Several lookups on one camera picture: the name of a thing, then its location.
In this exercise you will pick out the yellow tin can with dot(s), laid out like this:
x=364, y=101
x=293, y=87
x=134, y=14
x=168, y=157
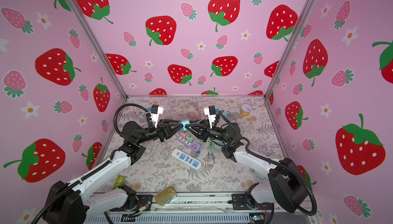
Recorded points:
x=245, y=110

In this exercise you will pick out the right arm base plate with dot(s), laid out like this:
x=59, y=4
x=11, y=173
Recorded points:
x=245, y=201

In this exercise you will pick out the blue charger plug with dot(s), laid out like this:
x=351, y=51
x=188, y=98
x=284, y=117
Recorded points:
x=184, y=123
x=226, y=113

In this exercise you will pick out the gold sardine tin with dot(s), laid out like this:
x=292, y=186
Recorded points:
x=165, y=196

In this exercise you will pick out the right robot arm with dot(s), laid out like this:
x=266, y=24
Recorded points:
x=289, y=188

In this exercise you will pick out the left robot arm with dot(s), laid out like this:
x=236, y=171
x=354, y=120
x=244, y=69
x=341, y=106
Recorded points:
x=70, y=203

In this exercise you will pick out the clear plastic small box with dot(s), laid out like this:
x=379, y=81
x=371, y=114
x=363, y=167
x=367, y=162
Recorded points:
x=135, y=112

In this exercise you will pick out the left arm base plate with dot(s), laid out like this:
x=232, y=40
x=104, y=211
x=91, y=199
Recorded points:
x=136, y=204

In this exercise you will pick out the green snack packet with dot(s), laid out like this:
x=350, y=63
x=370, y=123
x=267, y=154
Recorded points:
x=120, y=180

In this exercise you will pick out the purple power strip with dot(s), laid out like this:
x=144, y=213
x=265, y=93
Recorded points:
x=193, y=146

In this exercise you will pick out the white blue power strip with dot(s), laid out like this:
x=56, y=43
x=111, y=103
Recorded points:
x=186, y=159

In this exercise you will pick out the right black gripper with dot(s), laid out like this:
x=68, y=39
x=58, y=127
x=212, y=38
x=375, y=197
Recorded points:
x=203, y=126

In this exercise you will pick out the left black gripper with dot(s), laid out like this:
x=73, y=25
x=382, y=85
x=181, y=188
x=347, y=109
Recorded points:
x=168, y=131

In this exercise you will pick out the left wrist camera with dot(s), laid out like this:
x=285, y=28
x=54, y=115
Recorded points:
x=155, y=111

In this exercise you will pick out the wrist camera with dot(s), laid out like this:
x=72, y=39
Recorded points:
x=155, y=111
x=211, y=113

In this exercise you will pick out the aluminium front rail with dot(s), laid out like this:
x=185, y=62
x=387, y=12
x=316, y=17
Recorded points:
x=200, y=208

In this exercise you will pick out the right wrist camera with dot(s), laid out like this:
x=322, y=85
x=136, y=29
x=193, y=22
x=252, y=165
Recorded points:
x=211, y=113

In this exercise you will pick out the pink charger plug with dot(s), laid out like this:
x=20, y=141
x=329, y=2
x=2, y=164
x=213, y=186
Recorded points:
x=183, y=134

